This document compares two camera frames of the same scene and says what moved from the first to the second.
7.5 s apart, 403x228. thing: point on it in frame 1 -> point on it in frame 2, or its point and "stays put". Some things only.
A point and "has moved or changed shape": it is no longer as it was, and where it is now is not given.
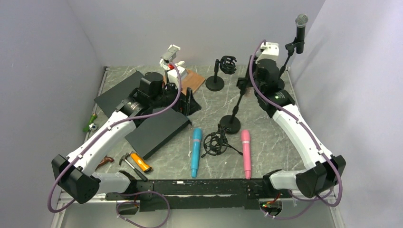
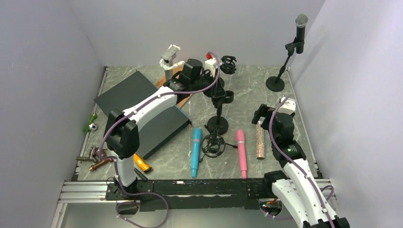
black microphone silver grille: [301, 21] stays put
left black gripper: [187, 105] -> [217, 91]
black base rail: [195, 194] stays put
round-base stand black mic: [289, 47] stays put
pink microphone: [246, 147] has moved or changed shape
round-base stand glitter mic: [231, 124] -> [218, 125]
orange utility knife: [145, 167] stays put
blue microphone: [196, 137] stays put
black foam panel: [163, 124] stays put
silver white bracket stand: [168, 56] stays put
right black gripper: [248, 76] -> [264, 111]
